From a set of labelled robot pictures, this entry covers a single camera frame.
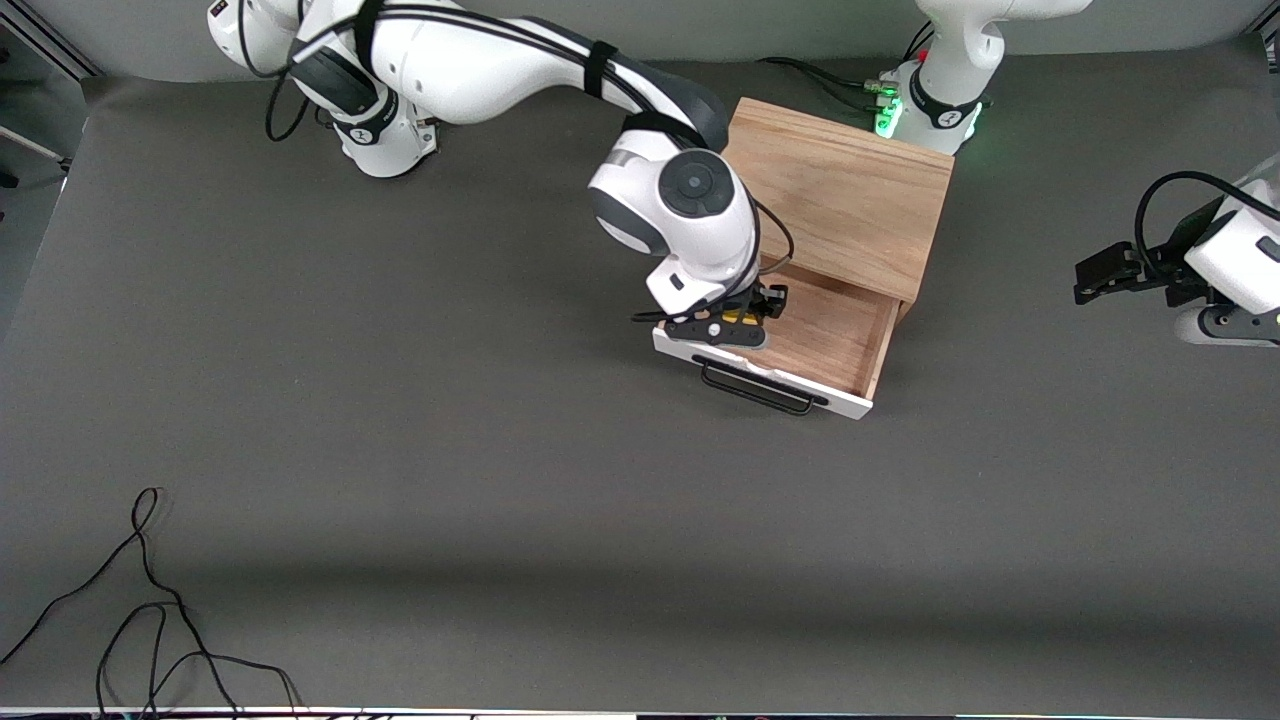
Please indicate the light wooden drawer cabinet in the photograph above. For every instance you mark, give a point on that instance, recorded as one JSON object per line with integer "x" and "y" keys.
{"x": 840, "y": 195}

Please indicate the wooden drawer with white front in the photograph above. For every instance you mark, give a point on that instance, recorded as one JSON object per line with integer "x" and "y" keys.
{"x": 830, "y": 335}

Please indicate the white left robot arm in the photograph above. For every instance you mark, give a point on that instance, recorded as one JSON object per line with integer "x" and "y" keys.
{"x": 950, "y": 70}

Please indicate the yellow block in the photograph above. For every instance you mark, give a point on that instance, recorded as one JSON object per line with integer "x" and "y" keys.
{"x": 742, "y": 317}

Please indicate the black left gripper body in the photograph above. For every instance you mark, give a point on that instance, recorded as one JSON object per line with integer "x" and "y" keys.
{"x": 1182, "y": 254}

